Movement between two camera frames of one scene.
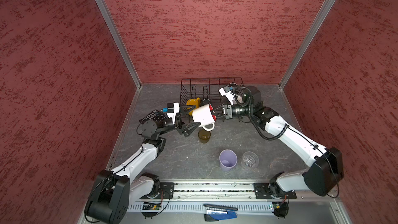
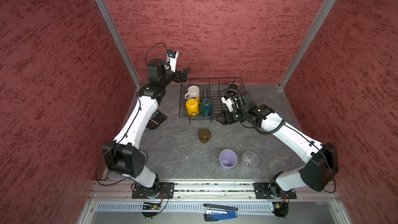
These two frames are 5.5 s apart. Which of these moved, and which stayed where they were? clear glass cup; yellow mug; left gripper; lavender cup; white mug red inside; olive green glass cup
Moved: left gripper; white mug red inside
Stayed: clear glass cup; yellow mug; olive green glass cup; lavender cup
